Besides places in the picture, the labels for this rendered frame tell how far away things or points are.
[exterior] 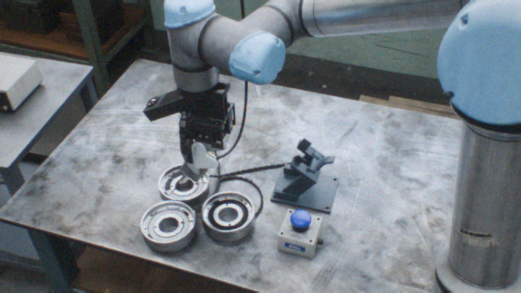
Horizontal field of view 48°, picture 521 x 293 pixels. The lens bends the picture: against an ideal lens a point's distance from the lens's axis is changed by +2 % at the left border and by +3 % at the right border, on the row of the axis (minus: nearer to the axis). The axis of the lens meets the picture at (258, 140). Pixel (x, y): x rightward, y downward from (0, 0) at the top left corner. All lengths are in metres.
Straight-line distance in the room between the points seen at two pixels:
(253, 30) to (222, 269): 0.48
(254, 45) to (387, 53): 1.96
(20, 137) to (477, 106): 1.30
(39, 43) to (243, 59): 2.16
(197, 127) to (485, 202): 0.49
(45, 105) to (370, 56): 1.56
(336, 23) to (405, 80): 1.97
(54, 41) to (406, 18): 2.28
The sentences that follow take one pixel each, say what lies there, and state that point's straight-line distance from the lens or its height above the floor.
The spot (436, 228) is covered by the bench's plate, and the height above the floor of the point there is 0.80.
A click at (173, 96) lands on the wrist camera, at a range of 1.01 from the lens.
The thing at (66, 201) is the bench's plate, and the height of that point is 0.80.
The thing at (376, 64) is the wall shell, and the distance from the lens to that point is 2.78.
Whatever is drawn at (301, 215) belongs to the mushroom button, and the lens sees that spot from 1.08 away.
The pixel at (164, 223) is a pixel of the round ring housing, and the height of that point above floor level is 0.81.
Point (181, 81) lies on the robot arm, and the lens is 0.93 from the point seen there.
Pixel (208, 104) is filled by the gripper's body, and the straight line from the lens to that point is 0.97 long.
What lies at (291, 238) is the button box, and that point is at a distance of 1.08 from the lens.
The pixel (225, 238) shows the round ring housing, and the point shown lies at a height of 0.82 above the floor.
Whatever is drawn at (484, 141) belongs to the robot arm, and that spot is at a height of 1.28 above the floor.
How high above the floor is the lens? 1.70
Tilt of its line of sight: 42 degrees down
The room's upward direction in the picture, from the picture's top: 2 degrees counter-clockwise
